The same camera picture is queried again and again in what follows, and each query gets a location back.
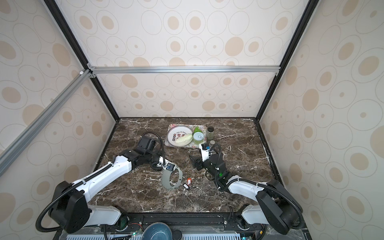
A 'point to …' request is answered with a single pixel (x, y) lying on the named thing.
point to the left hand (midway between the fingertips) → (173, 156)
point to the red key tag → (189, 181)
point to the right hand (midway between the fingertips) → (195, 153)
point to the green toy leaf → (197, 129)
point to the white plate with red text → (176, 132)
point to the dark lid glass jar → (210, 133)
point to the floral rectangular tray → (203, 127)
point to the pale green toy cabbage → (184, 140)
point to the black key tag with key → (186, 186)
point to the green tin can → (198, 138)
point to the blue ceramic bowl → (157, 231)
